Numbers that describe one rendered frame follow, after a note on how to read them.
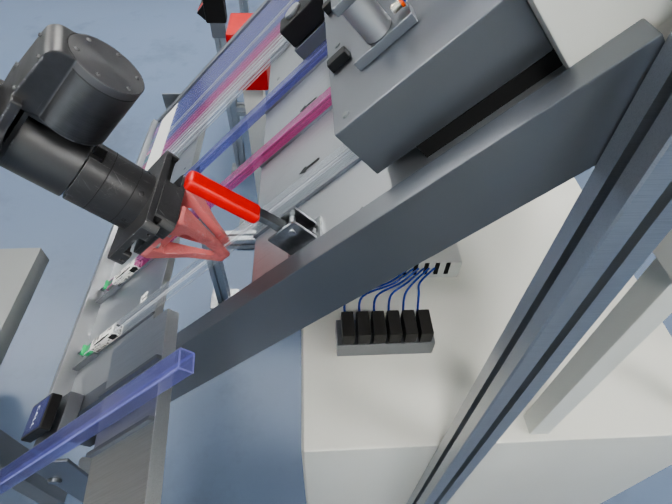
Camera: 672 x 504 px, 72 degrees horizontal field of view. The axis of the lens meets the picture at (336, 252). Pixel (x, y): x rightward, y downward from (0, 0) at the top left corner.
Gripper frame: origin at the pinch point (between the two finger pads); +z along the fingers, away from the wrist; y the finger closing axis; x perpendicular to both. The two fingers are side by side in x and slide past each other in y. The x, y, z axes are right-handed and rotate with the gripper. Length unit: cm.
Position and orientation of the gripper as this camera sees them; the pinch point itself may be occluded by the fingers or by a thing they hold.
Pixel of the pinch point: (220, 247)
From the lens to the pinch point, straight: 49.0
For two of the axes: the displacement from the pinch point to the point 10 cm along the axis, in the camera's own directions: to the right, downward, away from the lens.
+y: -0.5, -7.5, 6.6
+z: 6.8, 4.6, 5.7
